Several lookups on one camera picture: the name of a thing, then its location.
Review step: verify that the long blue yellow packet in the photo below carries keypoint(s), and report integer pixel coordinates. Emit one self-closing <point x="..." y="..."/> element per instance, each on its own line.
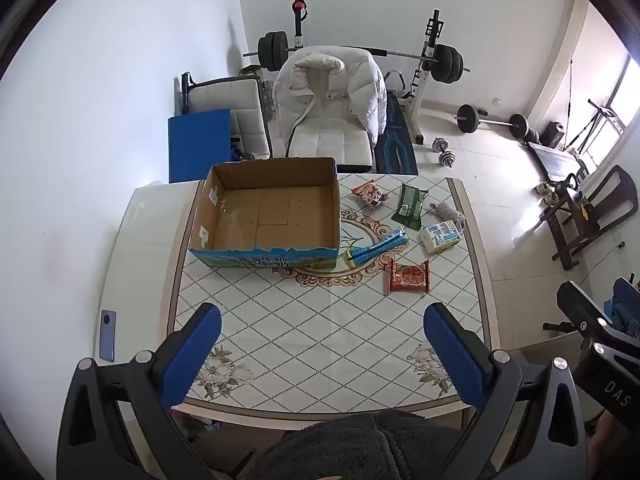
<point x="380" y="247"/>

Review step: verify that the long barbell with black plates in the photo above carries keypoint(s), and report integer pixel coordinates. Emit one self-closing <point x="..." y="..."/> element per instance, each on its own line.
<point x="447" y="62"/>

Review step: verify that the cardboard box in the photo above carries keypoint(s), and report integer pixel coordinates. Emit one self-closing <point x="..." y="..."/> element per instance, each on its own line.
<point x="272" y="210"/>

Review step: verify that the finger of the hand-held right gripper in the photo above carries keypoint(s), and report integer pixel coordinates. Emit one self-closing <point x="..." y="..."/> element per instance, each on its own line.
<point x="582" y="307"/>
<point x="625" y="307"/>

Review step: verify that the short barbell with black plates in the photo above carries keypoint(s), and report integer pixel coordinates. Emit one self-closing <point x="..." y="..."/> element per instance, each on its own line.
<point x="469" y="118"/>

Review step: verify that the blue smartphone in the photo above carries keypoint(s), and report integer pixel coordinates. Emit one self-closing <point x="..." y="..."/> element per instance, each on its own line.
<point x="106" y="336"/>

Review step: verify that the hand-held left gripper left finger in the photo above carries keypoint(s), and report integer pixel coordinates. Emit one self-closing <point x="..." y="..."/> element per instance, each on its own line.
<point x="192" y="355"/>

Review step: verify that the person's right hand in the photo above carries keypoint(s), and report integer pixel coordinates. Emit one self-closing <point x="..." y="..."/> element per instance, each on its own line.
<point x="606" y="435"/>

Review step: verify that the red snack packet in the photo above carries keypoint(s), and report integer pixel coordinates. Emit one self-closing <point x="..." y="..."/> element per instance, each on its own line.
<point x="407" y="277"/>

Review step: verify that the white blue tissue pack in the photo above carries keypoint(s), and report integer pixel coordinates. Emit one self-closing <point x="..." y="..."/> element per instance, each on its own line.
<point x="440" y="236"/>

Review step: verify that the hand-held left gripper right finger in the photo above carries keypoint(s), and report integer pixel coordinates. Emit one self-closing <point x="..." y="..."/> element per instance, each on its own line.
<point x="457" y="355"/>

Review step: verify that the white down jacket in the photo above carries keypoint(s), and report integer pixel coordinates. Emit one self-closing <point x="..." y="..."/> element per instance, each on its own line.
<point x="345" y="85"/>

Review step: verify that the black tripod stand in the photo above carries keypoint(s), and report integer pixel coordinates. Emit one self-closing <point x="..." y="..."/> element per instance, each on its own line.
<point x="595" y="125"/>

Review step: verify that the black bag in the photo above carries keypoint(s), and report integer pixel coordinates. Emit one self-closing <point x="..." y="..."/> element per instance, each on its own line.
<point x="552" y="134"/>

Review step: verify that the grey plush toy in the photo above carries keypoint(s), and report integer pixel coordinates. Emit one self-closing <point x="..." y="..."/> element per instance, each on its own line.
<point x="450" y="214"/>

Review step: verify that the window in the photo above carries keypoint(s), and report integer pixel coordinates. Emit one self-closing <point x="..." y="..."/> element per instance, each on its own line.
<point x="617" y="105"/>

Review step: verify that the person's dark fleece clothing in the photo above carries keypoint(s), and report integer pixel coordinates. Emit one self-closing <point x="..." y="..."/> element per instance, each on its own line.
<point x="367" y="447"/>

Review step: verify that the green snack packet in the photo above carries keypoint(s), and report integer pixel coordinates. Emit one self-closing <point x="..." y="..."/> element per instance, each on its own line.
<point x="410" y="207"/>

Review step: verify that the black blue weight bench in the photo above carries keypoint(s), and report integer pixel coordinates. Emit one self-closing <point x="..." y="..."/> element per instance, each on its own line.
<point x="396" y="145"/>

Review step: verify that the white table with patterned top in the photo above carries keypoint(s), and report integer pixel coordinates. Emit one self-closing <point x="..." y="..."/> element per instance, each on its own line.
<point x="325" y="330"/>

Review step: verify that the orange snack packet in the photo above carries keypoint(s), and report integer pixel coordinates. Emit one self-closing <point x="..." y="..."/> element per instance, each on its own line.
<point x="370" y="195"/>

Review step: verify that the white padded chair black frame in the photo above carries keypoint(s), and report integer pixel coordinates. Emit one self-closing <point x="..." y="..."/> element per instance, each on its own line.
<point x="235" y="97"/>

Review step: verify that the white padded office chair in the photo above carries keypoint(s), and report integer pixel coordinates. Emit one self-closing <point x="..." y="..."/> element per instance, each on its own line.
<point x="330" y="147"/>

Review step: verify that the white black barbell rack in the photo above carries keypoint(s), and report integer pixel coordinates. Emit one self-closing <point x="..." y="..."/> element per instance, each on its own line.
<point x="430" y="45"/>

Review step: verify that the pair of light shoes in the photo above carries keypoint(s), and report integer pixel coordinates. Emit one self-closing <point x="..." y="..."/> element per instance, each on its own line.
<point x="546" y="193"/>

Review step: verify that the blue folded mat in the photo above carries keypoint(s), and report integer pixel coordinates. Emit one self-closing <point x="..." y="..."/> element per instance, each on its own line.
<point x="199" y="147"/>

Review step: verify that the dark wooden chair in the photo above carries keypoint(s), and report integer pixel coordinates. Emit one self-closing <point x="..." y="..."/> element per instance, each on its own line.
<point x="587" y="215"/>

